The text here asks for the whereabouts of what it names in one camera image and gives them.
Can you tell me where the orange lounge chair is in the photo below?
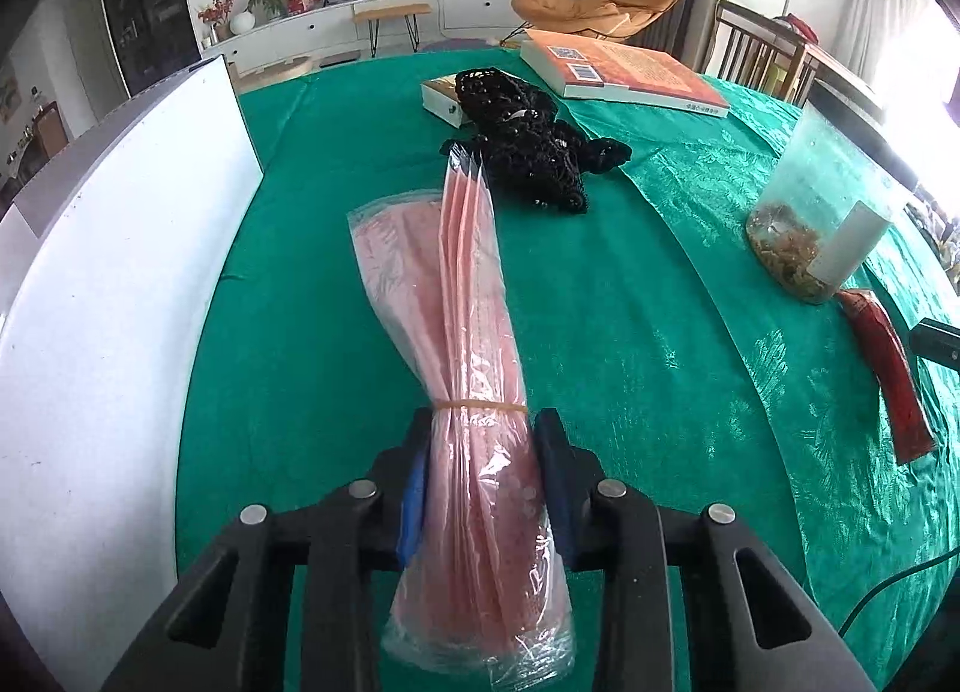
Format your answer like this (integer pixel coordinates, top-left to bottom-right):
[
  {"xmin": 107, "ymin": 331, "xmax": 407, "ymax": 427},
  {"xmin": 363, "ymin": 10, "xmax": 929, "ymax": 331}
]
[{"xmin": 511, "ymin": 0, "xmax": 679, "ymax": 43}]

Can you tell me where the red plastic packet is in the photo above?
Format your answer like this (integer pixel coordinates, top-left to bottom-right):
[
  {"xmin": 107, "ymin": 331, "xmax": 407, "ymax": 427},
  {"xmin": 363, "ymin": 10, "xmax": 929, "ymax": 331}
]
[{"xmin": 835, "ymin": 289, "xmax": 935, "ymax": 465}]

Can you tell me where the black cable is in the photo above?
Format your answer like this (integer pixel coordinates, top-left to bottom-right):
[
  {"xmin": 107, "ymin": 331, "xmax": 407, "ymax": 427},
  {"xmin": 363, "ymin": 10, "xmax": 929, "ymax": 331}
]
[{"xmin": 835, "ymin": 544, "xmax": 960, "ymax": 640}]

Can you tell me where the small wooden bench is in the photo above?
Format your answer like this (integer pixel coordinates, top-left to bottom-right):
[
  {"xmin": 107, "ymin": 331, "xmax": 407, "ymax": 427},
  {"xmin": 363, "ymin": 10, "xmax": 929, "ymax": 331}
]
[{"xmin": 351, "ymin": 1, "xmax": 435, "ymax": 59}]

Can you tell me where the orange book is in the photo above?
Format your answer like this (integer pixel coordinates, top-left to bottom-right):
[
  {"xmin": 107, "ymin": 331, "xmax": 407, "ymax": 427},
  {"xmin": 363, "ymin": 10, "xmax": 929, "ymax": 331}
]
[{"xmin": 521, "ymin": 28, "xmax": 729, "ymax": 117}]

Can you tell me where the white cardboard storage box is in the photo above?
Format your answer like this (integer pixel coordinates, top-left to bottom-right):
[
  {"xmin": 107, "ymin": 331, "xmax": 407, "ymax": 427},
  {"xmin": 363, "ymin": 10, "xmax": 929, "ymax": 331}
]
[{"xmin": 2, "ymin": 59, "xmax": 262, "ymax": 690}]

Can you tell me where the clear jar black lid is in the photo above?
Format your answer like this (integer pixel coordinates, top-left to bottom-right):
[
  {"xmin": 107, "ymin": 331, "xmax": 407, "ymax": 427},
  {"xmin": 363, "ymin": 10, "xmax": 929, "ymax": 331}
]
[{"xmin": 745, "ymin": 82, "xmax": 918, "ymax": 304}]

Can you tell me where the white tv cabinet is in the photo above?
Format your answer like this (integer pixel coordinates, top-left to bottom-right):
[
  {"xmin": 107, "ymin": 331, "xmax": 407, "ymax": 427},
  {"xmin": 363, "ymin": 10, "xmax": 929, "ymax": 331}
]
[{"xmin": 202, "ymin": 0, "xmax": 521, "ymax": 73}]

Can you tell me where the pink face mask pack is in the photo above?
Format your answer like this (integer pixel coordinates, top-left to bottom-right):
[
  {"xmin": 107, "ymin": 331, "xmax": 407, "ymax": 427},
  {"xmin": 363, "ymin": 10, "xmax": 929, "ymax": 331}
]
[{"xmin": 350, "ymin": 145, "xmax": 574, "ymax": 690}]

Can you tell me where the red flower vase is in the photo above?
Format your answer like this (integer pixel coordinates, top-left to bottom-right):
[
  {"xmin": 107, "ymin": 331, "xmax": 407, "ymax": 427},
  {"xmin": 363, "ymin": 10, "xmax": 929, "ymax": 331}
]
[{"xmin": 197, "ymin": 0, "xmax": 236, "ymax": 44}]

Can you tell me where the yellow tissue pack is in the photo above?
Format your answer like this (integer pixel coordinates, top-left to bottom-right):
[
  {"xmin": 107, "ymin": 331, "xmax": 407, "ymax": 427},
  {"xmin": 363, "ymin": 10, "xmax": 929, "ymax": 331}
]
[{"xmin": 421, "ymin": 75, "xmax": 470, "ymax": 128}]

